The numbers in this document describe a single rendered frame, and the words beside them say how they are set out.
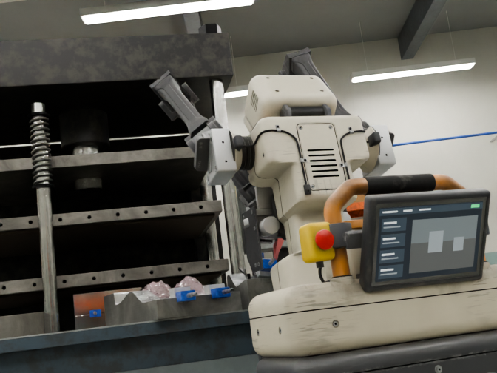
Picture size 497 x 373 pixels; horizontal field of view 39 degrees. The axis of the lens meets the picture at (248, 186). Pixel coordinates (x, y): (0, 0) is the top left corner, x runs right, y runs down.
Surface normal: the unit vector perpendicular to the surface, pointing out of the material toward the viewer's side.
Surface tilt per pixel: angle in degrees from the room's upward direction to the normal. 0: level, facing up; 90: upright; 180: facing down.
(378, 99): 90
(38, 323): 90
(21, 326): 90
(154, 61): 90
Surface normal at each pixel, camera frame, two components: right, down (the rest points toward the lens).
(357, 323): 0.32, -0.22
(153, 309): -0.88, 0.01
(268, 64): -0.01, -0.20
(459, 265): 0.34, 0.21
